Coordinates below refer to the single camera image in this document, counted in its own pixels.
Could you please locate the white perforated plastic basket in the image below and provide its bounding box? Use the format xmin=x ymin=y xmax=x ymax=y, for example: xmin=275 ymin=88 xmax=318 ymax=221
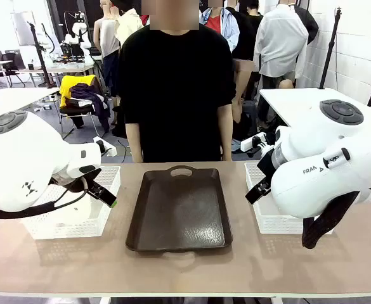
xmin=244 ymin=161 xmax=335 ymax=235
xmin=20 ymin=165 xmax=122 ymax=241

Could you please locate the yellow cloth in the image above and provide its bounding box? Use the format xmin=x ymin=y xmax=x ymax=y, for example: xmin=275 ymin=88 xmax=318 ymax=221
xmin=59 ymin=75 xmax=96 ymax=108

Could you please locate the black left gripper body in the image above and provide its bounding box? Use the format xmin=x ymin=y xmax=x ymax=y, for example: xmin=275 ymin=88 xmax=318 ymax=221
xmin=49 ymin=167 xmax=101 ymax=194

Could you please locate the black hanging jacket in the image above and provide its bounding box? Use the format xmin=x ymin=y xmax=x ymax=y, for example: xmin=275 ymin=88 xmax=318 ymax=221
xmin=294 ymin=3 xmax=320 ymax=45

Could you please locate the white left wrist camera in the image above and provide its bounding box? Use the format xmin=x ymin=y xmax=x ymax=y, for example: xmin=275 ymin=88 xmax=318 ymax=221
xmin=93 ymin=136 xmax=116 ymax=158

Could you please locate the dark brown plastic tray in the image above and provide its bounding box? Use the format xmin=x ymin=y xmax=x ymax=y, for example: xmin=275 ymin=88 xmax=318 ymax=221
xmin=125 ymin=165 xmax=233 ymax=253

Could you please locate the dark purple garment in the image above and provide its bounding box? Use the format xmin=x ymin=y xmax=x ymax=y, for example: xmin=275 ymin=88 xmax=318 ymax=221
xmin=69 ymin=82 xmax=112 ymax=134

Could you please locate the person's left forearm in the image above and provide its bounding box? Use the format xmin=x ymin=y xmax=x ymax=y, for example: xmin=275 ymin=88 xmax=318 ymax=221
xmin=218 ymin=104 xmax=233 ymax=149

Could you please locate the black office chair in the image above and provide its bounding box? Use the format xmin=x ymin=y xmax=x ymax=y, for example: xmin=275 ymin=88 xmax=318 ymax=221
xmin=0 ymin=50 xmax=26 ymax=89

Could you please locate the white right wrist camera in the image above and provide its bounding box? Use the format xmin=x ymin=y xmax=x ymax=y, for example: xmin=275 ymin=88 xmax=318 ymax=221
xmin=240 ymin=131 xmax=277 ymax=156

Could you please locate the grey equipment table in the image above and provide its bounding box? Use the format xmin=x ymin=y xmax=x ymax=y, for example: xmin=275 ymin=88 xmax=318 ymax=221
xmin=13 ymin=61 xmax=103 ymax=88

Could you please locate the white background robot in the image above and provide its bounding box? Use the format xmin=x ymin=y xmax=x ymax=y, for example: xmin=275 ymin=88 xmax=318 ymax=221
xmin=63 ymin=11 xmax=94 ymax=58

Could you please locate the mannequin in cream shirt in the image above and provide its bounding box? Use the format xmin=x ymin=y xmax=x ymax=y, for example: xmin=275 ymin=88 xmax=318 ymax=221
xmin=114 ymin=0 xmax=145 ymax=47

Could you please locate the black tripod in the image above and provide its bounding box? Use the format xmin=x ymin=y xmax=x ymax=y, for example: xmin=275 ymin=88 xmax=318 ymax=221
xmin=27 ymin=21 xmax=58 ymax=89

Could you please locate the white board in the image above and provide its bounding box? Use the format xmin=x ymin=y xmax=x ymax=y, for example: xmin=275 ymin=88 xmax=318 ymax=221
xmin=10 ymin=11 xmax=37 ymax=47

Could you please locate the person's right forearm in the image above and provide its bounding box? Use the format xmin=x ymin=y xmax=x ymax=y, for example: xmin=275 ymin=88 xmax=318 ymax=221
xmin=125 ymin=122 xmax=143 ymax=153

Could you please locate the person in black T-shirt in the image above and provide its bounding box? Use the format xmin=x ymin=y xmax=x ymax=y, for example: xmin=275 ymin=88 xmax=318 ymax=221
xmin=117 ymin=0 xmax=237 ymax=164

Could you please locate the person's right hand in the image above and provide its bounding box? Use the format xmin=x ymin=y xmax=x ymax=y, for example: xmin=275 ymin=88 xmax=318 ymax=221
xmin=130 ymin=148 xmax=145 ymax=164

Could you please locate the black metal chair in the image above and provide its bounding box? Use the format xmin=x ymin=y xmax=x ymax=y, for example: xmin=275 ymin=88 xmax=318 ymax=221
xmin=59 ymin=75 xmax=112 ymax=136

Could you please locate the mannequin in white tank top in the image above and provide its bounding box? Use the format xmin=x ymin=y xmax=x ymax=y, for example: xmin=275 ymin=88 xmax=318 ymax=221
xmin=93 ymin=0 xmax=122 ymax=108

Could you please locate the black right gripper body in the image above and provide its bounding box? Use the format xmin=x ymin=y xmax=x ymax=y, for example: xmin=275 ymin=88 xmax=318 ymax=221
xmin=256 ymin=151 xmax=280 ymax=183

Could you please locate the white table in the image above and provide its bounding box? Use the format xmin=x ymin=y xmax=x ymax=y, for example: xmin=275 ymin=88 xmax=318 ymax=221
xmin=0 ymin=87 xmax=62 ymax=127
xmin=259 ymin=87 xmax=371 ymax=134

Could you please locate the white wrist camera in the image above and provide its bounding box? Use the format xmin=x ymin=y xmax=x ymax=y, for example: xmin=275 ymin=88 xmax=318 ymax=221
xmin=240 ymin=131 xmax=277 ymax=156
xmin=93 ymin=136 xmax=116 ymax=158

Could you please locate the mannequin in blue shirt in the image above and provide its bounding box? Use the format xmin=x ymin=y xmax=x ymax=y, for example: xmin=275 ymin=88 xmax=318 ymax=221
xmin=200 ymin=6 xmax=240 ymax=53

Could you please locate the mannequin in white shirt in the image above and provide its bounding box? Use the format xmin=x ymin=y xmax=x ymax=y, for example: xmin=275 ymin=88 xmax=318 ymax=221
xmin=254 ymin=0 xmax=309 ymax=80

